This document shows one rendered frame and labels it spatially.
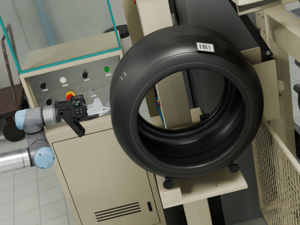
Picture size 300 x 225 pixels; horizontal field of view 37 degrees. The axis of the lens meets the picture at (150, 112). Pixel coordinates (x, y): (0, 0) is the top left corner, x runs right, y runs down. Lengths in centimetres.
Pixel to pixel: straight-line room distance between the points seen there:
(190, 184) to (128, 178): 76
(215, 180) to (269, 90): 48
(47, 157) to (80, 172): 101
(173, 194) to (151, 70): 58
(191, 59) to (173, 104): 55
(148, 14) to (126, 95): 46
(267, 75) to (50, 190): 223
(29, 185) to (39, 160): 226
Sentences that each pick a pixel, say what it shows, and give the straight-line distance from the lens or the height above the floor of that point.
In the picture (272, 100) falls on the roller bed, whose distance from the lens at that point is 214.
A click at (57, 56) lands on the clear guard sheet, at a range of 238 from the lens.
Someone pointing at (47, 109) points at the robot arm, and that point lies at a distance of 175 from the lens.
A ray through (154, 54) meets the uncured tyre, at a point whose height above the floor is 147.
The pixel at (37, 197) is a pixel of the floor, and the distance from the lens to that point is 372.
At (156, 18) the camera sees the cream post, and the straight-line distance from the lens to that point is 194.
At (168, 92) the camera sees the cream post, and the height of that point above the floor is 114.
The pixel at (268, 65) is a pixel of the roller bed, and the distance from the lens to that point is 206.
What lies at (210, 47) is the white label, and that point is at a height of 145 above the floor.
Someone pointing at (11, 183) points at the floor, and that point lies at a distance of 405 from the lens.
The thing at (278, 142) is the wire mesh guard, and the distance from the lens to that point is 184.
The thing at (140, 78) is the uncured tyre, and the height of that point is 140.
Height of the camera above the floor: 201
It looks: 27 degrees down
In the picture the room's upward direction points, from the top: 14 degrees counter-clockwise
